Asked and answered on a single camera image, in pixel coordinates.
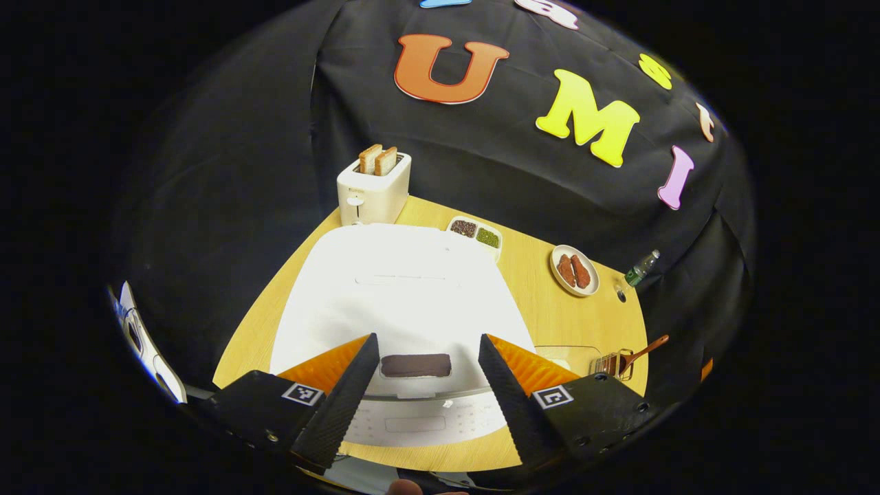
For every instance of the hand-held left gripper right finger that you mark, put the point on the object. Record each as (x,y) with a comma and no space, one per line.
(512,405)

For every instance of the toast slice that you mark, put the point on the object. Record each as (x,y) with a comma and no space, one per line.
(387,162)
(369,159)

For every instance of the white rice cooker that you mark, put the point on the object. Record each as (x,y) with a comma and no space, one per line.
(405,295)

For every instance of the white round plate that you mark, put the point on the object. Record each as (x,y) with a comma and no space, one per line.
(581,291)

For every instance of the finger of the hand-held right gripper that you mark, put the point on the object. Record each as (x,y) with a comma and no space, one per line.
(707,369)

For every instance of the white divided bean tray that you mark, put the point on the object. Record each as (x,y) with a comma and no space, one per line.
(474,234)

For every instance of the black backdrop cloth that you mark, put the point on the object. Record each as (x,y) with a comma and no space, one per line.
(495,172)

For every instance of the white toaster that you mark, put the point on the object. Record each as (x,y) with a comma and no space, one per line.
(371,199)

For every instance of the brown meat piece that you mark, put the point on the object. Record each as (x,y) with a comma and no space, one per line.
(581,272)
(566,271)

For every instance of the brown wooden spoon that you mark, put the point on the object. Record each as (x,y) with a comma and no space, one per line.
(639,354)

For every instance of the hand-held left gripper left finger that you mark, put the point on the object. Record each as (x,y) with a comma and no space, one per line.
(340,405)

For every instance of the clear rice container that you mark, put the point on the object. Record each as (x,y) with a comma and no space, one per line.
(570,357)

